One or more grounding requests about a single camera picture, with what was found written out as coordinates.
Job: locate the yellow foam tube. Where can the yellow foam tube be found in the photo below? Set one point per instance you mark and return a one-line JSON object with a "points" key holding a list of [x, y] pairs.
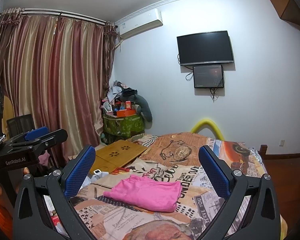
{"points": [[207, 121]]}

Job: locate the white plastic basket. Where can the white plastic basket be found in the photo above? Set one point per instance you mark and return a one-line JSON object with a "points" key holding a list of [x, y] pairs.
{"points": [[108, 108]]}

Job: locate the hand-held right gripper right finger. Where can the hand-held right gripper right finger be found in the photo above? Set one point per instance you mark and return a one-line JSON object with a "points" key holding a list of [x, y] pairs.
{"points": [[213, 170]]}

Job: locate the pink knit cardigan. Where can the pink knit cardigan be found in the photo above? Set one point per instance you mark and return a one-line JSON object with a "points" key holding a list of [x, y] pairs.
{"points": [[145, 192]]}

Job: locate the green patterned storage box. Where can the green patterned storage box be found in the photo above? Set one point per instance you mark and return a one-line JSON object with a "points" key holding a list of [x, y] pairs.
{"points": [[122, 127]]}

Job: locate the white wall socket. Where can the white wall socket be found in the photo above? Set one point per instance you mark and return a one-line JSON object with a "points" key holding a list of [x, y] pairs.
{"points": [[281, 142]]}

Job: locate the white charger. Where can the white charger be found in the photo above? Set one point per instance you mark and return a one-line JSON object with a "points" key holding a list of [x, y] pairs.
{"points": [[97, 173]]}

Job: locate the black mesh office chair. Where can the black mesh office chair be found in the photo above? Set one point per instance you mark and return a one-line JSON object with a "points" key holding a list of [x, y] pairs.
{"points": [[20, 123]]}

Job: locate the metal curtain rod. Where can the metal curtain rod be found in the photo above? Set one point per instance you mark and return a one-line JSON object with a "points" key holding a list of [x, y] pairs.
{"points": [[65, 15]]}

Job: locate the wooden bed post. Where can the wooden bed post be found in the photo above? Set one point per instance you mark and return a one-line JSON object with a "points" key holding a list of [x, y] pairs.
{"points": [[264, 151]]}

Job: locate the pile of clothes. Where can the pile of clothes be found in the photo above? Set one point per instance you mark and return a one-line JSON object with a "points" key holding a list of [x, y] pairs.
{"points": [[118, 91]]}

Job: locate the bamboo lap desk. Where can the bamboo lap desk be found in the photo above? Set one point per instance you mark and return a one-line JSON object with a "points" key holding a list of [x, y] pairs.
{"points": [[120, 152]]}

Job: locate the small black wall monitor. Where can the small black wall monitor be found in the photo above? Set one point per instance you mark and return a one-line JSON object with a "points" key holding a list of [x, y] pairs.
{"points": [[208, 76]]}

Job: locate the white wall air conditioner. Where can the white wall air conditioner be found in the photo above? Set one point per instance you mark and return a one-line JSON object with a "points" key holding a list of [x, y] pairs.
{"points": [[140, 23]]}

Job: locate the striped satin curtain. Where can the striped satin curtain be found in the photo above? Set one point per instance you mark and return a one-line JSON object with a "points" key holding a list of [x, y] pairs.
{"points": [[52, 80]]}

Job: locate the large black wall television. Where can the large black wall television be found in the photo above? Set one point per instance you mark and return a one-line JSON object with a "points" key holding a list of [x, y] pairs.
{"points": [[205, 47]]}

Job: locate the small red box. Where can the small red box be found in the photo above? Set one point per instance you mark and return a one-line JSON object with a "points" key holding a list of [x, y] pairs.
{"points": [[128, 105]]}

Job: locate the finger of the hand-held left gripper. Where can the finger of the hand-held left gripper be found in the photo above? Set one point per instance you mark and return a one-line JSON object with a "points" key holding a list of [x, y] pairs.
{"points": [[36, 133], [53, 136]]}

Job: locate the orange box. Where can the orange box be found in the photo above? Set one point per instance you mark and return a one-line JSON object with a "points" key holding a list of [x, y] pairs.
{"points": [[125, 113]]}

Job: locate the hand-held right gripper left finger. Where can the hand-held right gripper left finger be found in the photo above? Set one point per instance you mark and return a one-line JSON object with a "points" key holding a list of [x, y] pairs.
{"points": [[78, 170]]}

